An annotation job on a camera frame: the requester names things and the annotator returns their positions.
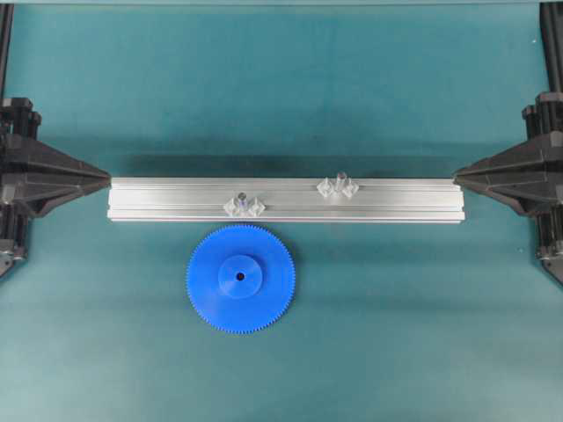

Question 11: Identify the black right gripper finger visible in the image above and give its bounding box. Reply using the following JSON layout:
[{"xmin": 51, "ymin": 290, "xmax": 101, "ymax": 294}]
[
  {"xmin": 454, "ymin": 139, "xmax": 562, "ymax": 179},
  {"xmin": 454, "ymin": 178, "xmax": 562, "ymax": 217}
]

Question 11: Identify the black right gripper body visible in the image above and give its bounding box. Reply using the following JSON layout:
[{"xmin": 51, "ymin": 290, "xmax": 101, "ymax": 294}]
[{"xmin": 521, "ymin": 91, "xmax": 563, "ymax": 282}]

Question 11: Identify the clear right shaft bracket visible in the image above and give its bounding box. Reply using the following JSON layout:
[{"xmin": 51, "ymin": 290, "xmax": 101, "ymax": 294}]
[{"xmin": 316, "ymin": 178, "xmax": 360, "ymax": 199}]

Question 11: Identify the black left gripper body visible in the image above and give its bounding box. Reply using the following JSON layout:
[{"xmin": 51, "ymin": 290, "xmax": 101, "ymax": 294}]
[{"xmin": 0, "ymin": 97, "xmax": 43, "ymax": 287}]

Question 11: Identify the large blue plastic gear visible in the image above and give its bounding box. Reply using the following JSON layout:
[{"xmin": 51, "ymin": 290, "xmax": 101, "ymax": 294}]
[{"xmin": 186, "ymin": 224, "xmax": 296, "ymax": 334}]

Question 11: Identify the clear left shaft bracket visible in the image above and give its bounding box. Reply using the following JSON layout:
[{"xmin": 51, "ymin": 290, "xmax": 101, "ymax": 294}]
[{"xmin": 223, "ymin": 197, "xmax": 266, "ymax": 218}]

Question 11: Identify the aluminium extrusion rail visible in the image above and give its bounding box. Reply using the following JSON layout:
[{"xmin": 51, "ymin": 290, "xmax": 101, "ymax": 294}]
[{"xmin": 107, "ymin": 177, "xmax": 464, "ymax": 223}]

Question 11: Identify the black frame rail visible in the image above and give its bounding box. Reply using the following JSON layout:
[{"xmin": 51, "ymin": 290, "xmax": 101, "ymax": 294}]
[
  {"xmin": 539, "ymin": 1, "xmax": 562, "ymax": 92},
  {"xmin": 0, "ymin": 3, "xmax": 14, "ymax": 98}
]

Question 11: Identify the clear shaft bracket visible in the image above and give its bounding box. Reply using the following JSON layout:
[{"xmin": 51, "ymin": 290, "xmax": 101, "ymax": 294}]
[
  {"xmin": 316, "ymin": 178, "xmax": 360, "ymax": 199},
  {"xmin": 223, "ymin": 197, "xmax": 266, "ymax": 218}
]

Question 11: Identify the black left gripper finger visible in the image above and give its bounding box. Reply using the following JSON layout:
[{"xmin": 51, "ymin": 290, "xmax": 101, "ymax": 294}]
[
  {"xmin": 1, "ymin": 178, "xmax": 110, "ymax": 217},
  {"xmin": 1, "ymin": 135, "xmax": 110, "ymax": 179}
]

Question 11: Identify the black right frame rail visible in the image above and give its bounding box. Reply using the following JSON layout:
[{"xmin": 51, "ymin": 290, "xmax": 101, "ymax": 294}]
[{"xmin": 539, "ymin": 1, "xmax": 562, "ymax": 92}]

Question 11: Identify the black left frame rail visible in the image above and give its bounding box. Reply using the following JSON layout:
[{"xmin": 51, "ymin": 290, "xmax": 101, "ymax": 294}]
[{"xmin": 0, "ymin": 3, "xmax": 14, "ymax": 98}]

